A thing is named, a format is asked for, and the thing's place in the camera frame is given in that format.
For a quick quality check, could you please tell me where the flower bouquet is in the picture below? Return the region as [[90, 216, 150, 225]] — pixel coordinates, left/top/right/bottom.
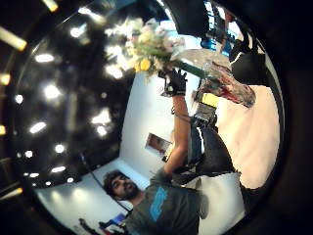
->
[[106, 18, 258, 109]]

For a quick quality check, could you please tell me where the thin black cable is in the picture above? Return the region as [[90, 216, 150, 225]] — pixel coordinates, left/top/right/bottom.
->
[[79, 153, 131, 212]]

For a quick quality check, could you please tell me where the blue screen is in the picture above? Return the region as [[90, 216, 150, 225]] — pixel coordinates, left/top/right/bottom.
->
[[110, 212, 129, 227]]

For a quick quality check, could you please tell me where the the person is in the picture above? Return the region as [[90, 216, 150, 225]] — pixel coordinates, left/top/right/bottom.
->
[[102, 166, 210, 235]]

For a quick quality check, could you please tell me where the white marker cube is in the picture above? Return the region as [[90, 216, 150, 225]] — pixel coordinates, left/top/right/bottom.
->
[[161, 82, 175, 98]]

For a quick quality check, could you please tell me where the framed wall picture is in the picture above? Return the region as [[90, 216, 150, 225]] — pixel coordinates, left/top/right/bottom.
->
[[144, 132, 173, 160]]

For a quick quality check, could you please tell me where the group of ceiling spot lamps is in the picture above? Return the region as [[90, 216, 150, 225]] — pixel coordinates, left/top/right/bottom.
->
[[13, 6, 125, 188]]

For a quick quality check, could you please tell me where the yellow grey wrist-mounted device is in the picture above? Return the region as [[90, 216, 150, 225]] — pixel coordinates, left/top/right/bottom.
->
[[191, 92, 221, 128]]

